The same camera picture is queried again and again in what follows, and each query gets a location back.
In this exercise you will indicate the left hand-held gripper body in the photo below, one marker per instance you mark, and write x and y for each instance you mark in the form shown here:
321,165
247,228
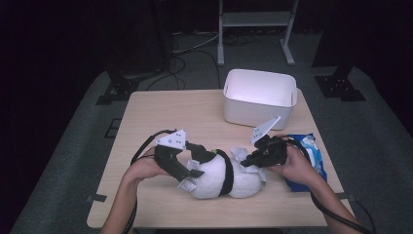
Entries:
170,139

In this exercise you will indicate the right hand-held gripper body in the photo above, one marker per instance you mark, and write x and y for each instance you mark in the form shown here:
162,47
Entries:
272,152

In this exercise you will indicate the white wet wipe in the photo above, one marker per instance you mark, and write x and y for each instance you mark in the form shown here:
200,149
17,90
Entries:
239,154

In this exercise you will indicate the panda plush toy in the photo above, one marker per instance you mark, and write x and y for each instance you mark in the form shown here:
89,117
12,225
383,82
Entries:
211,178

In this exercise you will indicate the blue wet wipes packet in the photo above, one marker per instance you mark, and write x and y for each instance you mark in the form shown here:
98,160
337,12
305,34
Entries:
313,149

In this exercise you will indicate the white plastic bin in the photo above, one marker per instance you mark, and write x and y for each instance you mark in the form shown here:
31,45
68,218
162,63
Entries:
259,97

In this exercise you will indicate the person's right hand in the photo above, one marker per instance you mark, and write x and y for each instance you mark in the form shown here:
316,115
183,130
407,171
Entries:
297,169

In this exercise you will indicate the person's left hand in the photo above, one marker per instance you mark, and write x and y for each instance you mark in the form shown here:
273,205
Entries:
144,167

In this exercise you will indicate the black stand base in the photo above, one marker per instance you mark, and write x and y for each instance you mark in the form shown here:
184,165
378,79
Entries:
118,89
339,87

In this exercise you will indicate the black tape strip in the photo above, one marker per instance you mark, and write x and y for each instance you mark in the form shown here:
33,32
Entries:
96,198
345,196

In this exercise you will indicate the white metal stand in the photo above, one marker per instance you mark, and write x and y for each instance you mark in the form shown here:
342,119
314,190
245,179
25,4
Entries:
253,19

